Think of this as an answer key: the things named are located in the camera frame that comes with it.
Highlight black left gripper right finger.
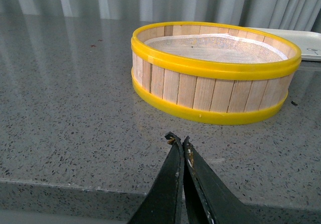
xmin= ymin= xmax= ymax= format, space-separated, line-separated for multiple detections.
xmin=183 ymin=137 xmax=260 ymax=223

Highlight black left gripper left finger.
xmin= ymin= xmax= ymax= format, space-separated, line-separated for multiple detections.
xmin=129 ymin=132 xmax=185 ymax=223

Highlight white rectangular tray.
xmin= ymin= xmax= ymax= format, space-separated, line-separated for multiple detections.
xmin=253 ymin=28 xmax=321 ymax=62

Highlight yellow rimmed wooden steamer basket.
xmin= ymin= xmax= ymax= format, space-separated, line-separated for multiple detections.
xmin=131 ymin=22 xmax=301 ymax=125

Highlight white steamer liner cloth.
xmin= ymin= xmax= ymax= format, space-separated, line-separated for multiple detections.
xmin=145 ymin=34 xmax=288 ymax=64

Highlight grey pleated curtain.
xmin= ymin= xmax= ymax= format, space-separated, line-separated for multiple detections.
xmin=1 ymin=0 xmax=320 ymax=32

